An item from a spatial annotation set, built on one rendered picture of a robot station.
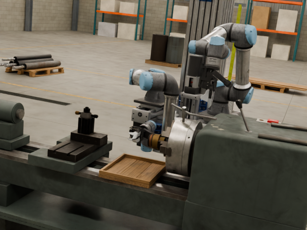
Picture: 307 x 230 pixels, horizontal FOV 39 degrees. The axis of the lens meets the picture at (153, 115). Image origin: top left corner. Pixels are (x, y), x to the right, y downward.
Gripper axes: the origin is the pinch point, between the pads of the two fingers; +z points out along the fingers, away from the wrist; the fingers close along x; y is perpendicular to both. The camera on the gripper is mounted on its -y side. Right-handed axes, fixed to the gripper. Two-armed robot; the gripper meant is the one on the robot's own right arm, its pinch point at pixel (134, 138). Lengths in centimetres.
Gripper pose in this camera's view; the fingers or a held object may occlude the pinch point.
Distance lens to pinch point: 249.7
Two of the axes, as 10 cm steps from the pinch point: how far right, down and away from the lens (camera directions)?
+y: -9.4, -1.9, 2.9
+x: 1.2, -9.6, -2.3
